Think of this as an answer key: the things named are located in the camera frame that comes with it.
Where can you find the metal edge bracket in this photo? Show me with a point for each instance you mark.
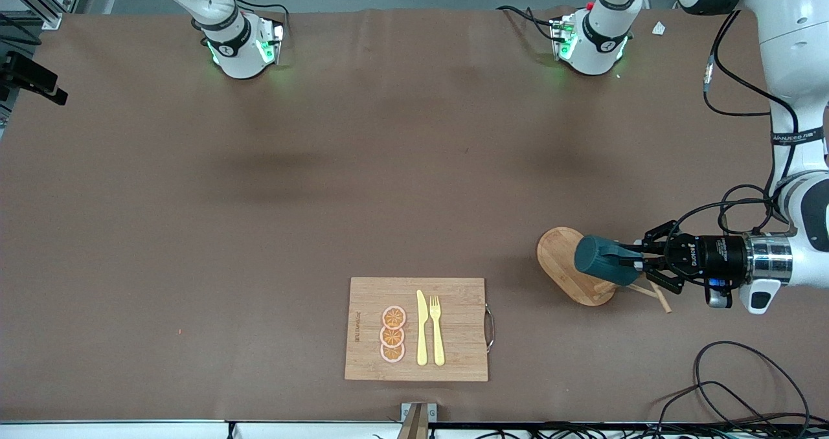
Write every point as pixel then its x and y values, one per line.
pixel 431 412

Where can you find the dark green cup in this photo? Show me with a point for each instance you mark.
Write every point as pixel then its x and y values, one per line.
pixel 599 261

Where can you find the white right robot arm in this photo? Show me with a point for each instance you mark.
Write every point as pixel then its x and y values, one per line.
pixel 236 50

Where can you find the toy orange slice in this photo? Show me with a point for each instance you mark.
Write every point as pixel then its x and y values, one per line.
pixel 392 337
pixel 392 353
pixel 394 317

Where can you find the wooden cup rack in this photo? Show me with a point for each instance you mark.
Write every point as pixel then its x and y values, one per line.
pixel 560 258

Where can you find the brown table cover sheet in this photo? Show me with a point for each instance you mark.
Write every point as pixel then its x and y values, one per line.
pixel 324 167

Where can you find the aluminium frame profile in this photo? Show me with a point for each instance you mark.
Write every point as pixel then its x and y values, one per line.
pixel 39 8

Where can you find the yellow plastic knife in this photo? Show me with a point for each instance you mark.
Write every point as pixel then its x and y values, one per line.
pixel 422 329

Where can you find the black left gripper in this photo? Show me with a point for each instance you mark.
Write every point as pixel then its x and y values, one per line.
pixel 715 254

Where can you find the white paper scrap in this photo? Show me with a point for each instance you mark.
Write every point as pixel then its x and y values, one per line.
pixel 658 28

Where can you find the yellow plastic fork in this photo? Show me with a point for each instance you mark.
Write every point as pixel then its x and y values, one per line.
pixel 438 332

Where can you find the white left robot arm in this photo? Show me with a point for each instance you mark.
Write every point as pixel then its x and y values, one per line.
pixel 796 50

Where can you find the wooden cutting board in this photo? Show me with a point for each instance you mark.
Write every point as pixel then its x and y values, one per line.
pixel 453 329

